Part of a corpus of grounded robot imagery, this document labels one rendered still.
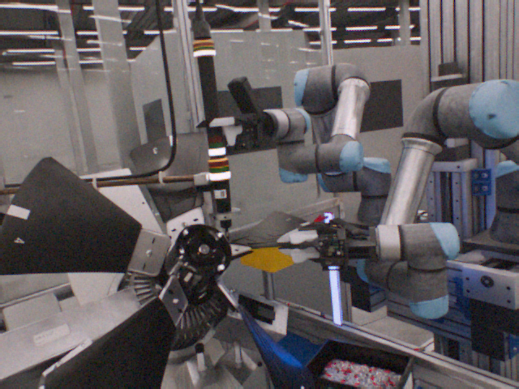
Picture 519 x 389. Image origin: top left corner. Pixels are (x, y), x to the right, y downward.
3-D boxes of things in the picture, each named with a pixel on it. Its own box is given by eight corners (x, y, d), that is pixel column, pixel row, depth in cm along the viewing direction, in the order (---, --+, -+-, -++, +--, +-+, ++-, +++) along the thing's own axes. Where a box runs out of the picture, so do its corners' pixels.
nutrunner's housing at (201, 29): (215, 229, 94) (186, 6, 86) (220, 225, 98) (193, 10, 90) (232, 228, 93) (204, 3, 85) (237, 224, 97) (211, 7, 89)
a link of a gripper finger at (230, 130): (224, 147, 87) (247, 143, 95) (220, 117, 86) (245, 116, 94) (212, 148, 89) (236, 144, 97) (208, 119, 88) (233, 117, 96)
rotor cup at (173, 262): (136, 272, 90) (153, 240, 81) (183, 237, 101) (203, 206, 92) (184, 323, 88) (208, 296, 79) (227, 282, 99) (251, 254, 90)
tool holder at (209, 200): (195, 221, 93) (189, 177, 91) (207, 214, 100) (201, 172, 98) (235, 220, 91) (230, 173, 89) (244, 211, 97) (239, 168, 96)
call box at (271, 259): (241, 268, 148) (237, 238, 146) (263, 259, 154) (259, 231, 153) (272, 277, 136) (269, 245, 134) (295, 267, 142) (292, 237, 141)
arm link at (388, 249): (395, 219, 93) (396, 254, 95) (372, 220, 94) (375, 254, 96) (399, 232, 86) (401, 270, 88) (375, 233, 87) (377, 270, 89)
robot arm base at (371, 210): (374, 211, 178) (372, 187, 176) (406, 215, 166) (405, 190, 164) (349, 219, 169) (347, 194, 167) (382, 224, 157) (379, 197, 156)
